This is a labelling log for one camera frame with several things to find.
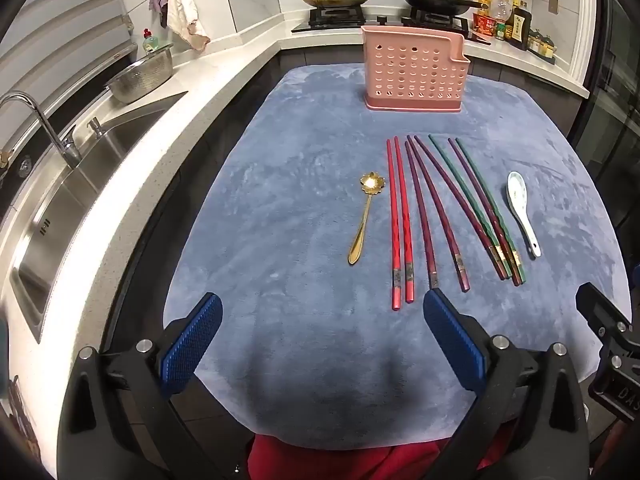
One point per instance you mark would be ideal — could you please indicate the clear plastic bottle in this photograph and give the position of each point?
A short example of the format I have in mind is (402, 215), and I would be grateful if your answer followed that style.
(502, 7)

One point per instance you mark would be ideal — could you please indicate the black wok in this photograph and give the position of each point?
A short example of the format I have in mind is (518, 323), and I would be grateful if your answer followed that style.
(430, 4)

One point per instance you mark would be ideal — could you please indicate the red seasoning tub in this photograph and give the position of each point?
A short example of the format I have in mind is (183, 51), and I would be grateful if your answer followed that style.
(483, 24)

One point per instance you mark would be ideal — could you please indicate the stainless steel sink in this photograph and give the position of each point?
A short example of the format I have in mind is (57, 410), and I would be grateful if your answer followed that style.
(75, 210)

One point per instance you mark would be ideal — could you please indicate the gold flower spoon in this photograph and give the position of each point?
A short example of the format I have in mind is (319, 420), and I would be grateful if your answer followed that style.
(371, 182)

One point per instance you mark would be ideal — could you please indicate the chrome sink soap dispenser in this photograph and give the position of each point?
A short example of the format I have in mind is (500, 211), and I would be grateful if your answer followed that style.
(95, 127)

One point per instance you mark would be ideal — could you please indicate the stainless steel colander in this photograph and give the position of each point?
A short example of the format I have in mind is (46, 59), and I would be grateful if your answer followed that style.
(140, 80)

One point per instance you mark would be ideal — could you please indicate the green dish soap bottle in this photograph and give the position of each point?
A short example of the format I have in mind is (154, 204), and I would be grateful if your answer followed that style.
(150, 42)

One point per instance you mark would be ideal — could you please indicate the yellow seasoning packet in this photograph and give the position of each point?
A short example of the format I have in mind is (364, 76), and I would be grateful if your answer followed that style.
(484, 4)

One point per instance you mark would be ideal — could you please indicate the white ceramic spoon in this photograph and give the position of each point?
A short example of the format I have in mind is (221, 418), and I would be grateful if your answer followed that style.
(516, 190)

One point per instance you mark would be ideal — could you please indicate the small green-capped condiment jar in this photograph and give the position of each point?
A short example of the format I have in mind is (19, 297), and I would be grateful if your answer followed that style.
(548, 50)
(535, 44)

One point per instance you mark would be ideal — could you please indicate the red chopstick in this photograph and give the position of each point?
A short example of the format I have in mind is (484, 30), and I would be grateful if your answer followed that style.
(391, 220)

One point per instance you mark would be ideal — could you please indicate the striped window blind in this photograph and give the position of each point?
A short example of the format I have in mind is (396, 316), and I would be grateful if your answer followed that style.
(50, 35)

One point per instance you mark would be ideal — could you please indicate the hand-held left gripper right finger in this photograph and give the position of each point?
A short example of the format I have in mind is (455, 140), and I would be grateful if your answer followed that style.
(452, 340)

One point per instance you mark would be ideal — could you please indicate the green chopstick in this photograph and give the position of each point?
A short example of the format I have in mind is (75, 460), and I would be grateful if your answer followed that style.
(462, 185)

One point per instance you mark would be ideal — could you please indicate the red chopsticks pair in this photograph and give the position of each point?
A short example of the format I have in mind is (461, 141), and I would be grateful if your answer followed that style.
(403, 220)

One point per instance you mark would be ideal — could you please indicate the yellow-capped sauce bottle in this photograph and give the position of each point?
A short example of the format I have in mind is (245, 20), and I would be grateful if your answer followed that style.
(506, 30)

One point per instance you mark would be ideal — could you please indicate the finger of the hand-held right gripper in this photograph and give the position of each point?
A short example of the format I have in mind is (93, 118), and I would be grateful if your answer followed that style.
(600, 307)

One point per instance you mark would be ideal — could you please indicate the red clothing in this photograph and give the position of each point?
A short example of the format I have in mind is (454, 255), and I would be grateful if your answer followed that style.
(350, 460)

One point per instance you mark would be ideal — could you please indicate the chrome faucet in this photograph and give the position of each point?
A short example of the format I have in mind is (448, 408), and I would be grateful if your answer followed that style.
(65, 145)

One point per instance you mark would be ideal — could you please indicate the black gas stove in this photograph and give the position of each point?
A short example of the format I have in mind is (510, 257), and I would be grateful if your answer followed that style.
(345, 22)

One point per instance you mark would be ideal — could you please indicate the pink perforated utensil holder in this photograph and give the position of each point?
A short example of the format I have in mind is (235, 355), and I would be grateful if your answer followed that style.
(415, 70)

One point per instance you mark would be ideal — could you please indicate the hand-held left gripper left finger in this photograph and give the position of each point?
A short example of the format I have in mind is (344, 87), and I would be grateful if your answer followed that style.
(192, 345)

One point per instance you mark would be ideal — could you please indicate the dark glass door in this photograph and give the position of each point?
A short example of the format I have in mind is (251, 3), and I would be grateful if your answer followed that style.
(615, 110)

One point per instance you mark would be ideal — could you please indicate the blue-grey plush mat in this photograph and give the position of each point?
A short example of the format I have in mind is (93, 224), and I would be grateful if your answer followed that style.
(300, 210)

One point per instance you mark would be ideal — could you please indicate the gold wall socket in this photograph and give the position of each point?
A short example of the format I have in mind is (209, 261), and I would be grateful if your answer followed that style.
(553, 5)

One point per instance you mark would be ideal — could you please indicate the dark soy sauce bottle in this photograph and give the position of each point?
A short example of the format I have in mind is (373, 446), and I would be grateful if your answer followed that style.
(521, 27)

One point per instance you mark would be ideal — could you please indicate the cream hanging towel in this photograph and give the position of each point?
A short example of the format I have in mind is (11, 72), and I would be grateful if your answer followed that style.
(182, 5)

